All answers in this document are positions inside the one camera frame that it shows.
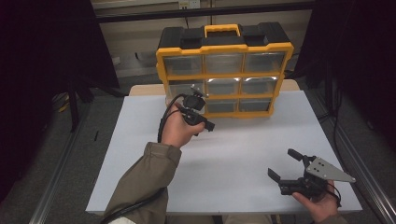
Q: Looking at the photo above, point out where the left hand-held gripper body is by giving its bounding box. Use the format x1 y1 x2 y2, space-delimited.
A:
179 85 207 129

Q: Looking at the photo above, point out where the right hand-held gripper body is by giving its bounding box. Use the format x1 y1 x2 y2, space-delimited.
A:
277 156 357 200

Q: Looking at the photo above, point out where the yellow black organizer case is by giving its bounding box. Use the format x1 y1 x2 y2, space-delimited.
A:
155 21 295 121

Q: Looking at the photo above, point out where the person's left hand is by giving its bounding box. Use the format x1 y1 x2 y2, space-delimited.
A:
160 108 206 149

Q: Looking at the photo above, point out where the person's right hand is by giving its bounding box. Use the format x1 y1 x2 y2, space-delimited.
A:
291 180 340 224

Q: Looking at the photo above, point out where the set of clear drawers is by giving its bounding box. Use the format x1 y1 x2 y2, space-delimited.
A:
163 51 286 115

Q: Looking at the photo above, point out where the black horizontal bar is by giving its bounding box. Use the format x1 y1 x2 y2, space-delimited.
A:
94 1 316 24

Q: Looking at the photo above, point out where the black curtain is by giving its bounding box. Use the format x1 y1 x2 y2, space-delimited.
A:
0 0 121 202
293 0 396 153

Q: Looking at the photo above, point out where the black metal stand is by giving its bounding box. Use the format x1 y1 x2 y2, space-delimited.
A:
65 74 126 133

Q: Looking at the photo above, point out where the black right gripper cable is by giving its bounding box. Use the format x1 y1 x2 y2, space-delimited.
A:
325 182 343 209

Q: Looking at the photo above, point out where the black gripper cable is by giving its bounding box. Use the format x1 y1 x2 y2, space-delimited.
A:
325 182 343 209
99 92 188 224

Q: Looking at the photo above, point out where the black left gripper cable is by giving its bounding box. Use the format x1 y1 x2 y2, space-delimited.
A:
99 92 188 224

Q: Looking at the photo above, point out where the black floor cable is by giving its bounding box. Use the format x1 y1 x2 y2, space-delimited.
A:
317 62 353 176

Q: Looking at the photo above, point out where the metal floor rail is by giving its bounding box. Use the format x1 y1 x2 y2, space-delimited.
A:
29 102 92 224
306 90 396 224

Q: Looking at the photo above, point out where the white wall outlet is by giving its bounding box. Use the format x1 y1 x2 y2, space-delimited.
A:
178 0 201 10

